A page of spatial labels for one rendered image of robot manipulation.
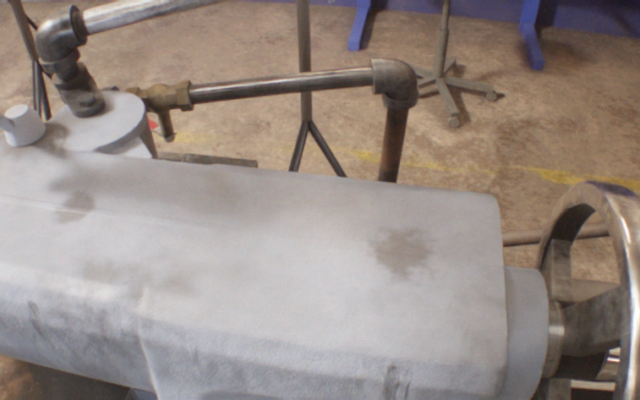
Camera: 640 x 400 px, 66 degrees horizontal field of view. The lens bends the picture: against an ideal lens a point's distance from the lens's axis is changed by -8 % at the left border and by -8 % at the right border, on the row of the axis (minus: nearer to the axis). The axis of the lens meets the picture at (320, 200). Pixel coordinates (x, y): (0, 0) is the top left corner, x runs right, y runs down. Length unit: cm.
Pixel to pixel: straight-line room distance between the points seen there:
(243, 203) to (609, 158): 227
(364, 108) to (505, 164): 69
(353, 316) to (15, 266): 21
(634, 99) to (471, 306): 279
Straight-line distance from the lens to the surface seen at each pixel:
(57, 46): 48
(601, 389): 70
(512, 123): 255
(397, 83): 48
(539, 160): 238
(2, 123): 45
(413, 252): 32
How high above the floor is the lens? 140
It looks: 44 degrees down
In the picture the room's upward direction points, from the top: 1 degrees counter-clockwise
